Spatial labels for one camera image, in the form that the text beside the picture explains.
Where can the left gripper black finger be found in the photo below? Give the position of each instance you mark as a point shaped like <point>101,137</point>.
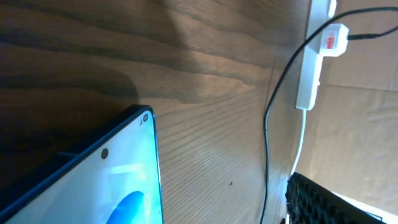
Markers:
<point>310,203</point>

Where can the white USB charger adapter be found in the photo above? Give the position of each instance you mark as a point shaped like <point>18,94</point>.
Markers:
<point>334,40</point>

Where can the white power strip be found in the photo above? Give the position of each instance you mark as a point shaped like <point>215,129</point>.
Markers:
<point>320,12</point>

